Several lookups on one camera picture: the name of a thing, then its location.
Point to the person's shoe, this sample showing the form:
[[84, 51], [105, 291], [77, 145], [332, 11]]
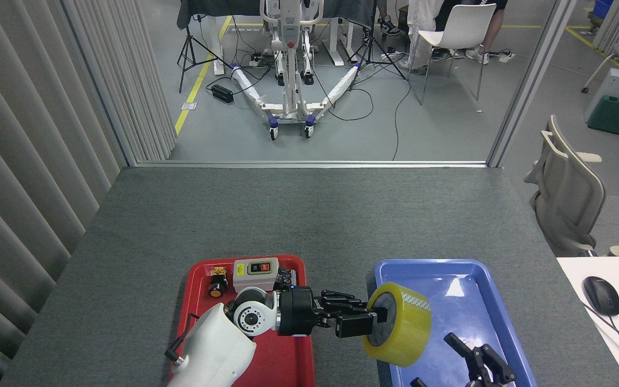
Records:
[[387, 27]]

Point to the beige office chair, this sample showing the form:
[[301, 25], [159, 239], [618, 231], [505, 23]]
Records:
[[570, 199]]

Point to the blue plastic tray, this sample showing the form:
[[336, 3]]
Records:
[[438, 371]]

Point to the black computer mouse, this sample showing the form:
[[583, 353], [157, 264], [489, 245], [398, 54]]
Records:
[[601, 295]]

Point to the white stand on wheels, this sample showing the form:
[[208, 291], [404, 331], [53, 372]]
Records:
[[288, 80]]

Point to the white switch box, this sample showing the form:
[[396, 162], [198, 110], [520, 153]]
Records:
[[256, 277]]

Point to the white power strip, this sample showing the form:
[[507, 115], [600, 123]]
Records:
[[257, 60], [506, 56]]

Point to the white desk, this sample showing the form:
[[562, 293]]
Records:
[[610, 344]]

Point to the yellow tape roll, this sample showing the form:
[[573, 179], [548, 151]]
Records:
[[411, 333]]

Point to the red plastic tray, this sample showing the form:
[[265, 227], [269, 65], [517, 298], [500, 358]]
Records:
[[299, 365]]

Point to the black tripod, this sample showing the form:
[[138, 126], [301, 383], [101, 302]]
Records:
[[368, 51], [187, 48]]

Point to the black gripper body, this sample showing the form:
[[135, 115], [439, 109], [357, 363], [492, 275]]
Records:
[[296, 312]]

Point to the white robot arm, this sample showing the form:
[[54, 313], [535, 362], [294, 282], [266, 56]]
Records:
[[218, 344]]

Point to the white plastic chair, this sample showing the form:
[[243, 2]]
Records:
[[465, 27]]

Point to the blue bin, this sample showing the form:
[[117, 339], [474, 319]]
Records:
[[602, 11]]

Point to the small black component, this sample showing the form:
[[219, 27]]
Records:
[[288, 277]]

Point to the person in white trousers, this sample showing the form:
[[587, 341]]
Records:
[[419, 16]]

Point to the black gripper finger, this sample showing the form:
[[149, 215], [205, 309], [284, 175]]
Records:
[[418, 383], [342, 303], [484, 368], [355, 324]]

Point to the yellow push button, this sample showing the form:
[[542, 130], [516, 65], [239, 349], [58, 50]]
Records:
[[216, 287]]

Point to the silver post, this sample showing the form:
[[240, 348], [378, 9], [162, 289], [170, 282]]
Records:
[[530, 80]]

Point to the person behind chair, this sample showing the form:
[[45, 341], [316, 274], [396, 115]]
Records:
[[497, 27]]

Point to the black power adapter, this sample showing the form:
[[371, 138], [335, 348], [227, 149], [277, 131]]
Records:
[[222, 93]]

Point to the table with dark cloth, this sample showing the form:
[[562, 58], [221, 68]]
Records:
[[207, 8]]

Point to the silver rail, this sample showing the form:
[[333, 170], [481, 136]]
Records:
[[309, 163]]

